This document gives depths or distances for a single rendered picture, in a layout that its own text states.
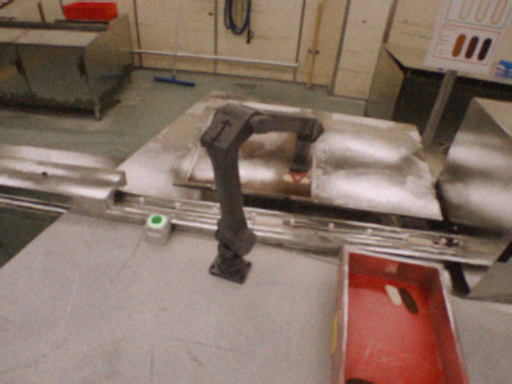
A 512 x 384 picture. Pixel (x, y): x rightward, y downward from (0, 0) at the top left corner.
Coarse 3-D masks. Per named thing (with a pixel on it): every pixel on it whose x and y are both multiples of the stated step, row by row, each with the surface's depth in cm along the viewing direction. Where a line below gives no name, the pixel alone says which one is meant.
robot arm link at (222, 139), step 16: (224, 112) 76; (240, 112) 74; (256, 112) 75; (208, 128) 74; (224, 128) 74; (240, 128) 72; (208, 144) 73; (224, 144) 72; (240, 144) 75; (224, 160) 74; (224, 176) 79; (224, 192) 83; (240, 192) 87; (224, 208) 88; (240, 208) 91; (224, 224) 94; (240, 224) 94; (240, 240) 96
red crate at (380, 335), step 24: (360, 288) 105; (384, 288) 105; (408, 288) 106; (360, 312) 98; (384, 312) 98; (408, 312) 99; (360, 336) 92; (384, 336) 92; (408, 336) 92; (432, 336) 93; (360, 360) 86; (384, 360) 87; (408, 360) 87; (432, 360) 87
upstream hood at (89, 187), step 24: (0, 168) 124; (24, 168) 125; (48, 168) 126; (72, 168) 127; (96, 168) 129; (0, 192) 120; (24, 192) 119; (48, 192) 116; (72, 192) 116; (96, 192) 117
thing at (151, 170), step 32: (224, 96) 214; (192, 128) 178; (128, 160) 151; (160, 160) 153; (160, 192) 135; (192, 192) 137; (384, 224) 130; (416, 224) 131; (320, 256) 115; (448, 288) 107
